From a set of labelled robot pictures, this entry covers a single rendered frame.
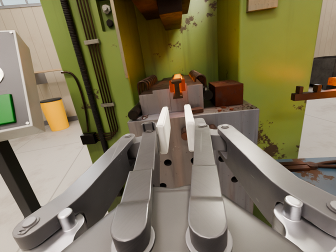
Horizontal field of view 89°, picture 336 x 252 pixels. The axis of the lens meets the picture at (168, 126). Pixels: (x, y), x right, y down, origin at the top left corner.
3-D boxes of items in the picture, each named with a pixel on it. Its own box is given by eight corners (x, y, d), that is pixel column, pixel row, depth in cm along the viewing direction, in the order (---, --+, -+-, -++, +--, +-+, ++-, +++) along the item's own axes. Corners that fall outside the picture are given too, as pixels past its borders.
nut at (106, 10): (111, 25, 60) (106, 1, 57) (104, 26, 60) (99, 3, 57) (115, 27, 63) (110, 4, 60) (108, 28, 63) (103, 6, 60)
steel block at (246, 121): (252, 226, 62) (260, 108, 47) (150, 230, 66) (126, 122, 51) (218, 151, 115) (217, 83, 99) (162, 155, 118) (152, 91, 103)
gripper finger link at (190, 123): (186, 123, 15) (194, 122, 15) (184, 104, 22) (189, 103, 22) (189, 152, 16) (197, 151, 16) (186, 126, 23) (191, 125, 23)
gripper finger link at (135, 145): (157, 157, 15) (124, 160, 15) (162, 134, 19) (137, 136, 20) (154, 141, 14) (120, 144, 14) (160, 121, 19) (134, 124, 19)
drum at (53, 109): (73, 123, 403) (64, 96, 380) (67, 129, 364) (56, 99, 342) (54, 127, 397) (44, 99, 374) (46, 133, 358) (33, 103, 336)
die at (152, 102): (203, 108, 54) (202, 81, 51) (142, 115, 56) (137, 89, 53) (193, 88, 93) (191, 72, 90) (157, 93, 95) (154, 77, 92)
